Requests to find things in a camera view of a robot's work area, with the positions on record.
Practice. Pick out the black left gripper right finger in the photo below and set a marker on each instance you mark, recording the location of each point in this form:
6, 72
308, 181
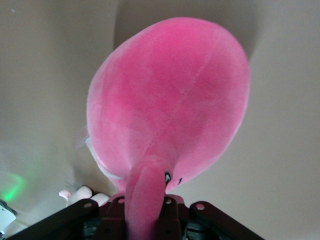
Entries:
200, 220

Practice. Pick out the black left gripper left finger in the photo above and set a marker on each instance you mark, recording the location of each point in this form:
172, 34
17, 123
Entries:
75, 222

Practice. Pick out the round pink plush toy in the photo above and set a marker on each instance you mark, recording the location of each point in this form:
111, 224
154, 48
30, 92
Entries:
170, 95

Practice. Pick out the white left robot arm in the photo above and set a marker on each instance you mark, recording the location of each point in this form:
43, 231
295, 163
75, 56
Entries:
5, 217

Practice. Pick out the pink white dog plush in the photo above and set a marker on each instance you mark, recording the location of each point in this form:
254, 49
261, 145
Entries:
82, 192

